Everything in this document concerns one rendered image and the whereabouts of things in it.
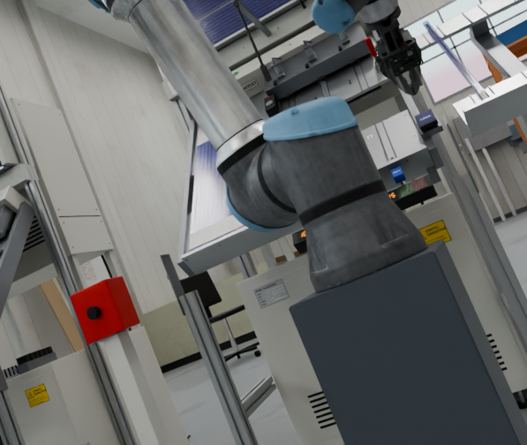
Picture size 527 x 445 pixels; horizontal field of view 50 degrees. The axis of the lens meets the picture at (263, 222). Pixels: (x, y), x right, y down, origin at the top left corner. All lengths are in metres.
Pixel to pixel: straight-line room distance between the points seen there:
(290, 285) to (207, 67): 0.99
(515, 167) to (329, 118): 10.44
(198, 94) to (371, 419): 0.49
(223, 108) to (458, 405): 0.49
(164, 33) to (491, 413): 0.64
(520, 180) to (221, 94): 10.39
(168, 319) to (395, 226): 7.12
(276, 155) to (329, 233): 0.12
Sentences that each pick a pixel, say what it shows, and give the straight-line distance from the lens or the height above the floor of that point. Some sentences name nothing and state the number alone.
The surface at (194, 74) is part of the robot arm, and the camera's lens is 0.84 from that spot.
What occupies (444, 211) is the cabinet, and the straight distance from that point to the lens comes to 1.64.
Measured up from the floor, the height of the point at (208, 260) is 0.70.
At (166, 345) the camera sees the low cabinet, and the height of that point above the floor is 0.33.
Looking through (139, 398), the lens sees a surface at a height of 0.42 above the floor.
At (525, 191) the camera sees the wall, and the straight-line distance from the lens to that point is 11.11.
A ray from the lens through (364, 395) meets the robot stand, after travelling 0.68.
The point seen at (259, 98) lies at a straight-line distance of 1.91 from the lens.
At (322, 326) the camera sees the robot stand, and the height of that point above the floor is 0.52.
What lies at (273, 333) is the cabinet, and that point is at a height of 0.44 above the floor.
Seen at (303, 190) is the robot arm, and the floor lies 0.67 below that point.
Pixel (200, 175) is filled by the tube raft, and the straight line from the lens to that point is 1.72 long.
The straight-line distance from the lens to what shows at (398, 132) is 1.44.
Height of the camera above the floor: 0.59
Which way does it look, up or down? 6 degrees up
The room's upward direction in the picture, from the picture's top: 23 degrees counter-clockwise
